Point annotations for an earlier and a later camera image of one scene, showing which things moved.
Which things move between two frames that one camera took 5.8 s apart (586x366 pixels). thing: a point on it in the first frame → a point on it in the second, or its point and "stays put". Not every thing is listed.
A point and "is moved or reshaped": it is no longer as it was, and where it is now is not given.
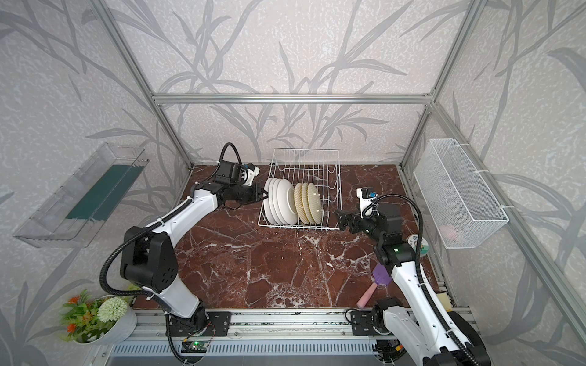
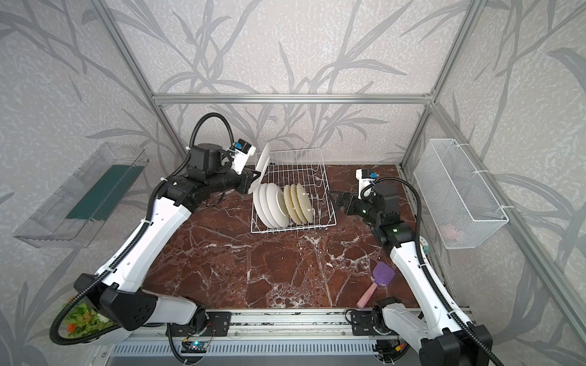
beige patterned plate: x=315 y=203 → x=305 y=203
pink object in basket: x=448 y=232 stays put
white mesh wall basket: x=462 y=207 stays put
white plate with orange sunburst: x=272 y=200 → x=259 y=209
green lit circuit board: x=194 y=347 stays put
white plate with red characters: x=269 y=202 → x=260 y=167
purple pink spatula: x=381 y=276 stays put
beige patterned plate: x=299 y=203 → x=289 y=203
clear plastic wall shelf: x=78 y=211 stays put
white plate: x=275 y=200 → x=264 y=205
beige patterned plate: x=306 y=208 → x=296 y=203
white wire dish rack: x=303 y=190 is moved or reshaped
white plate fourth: x=287 y=202 stays put
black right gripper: x=355 y=219 → x=352 y=199
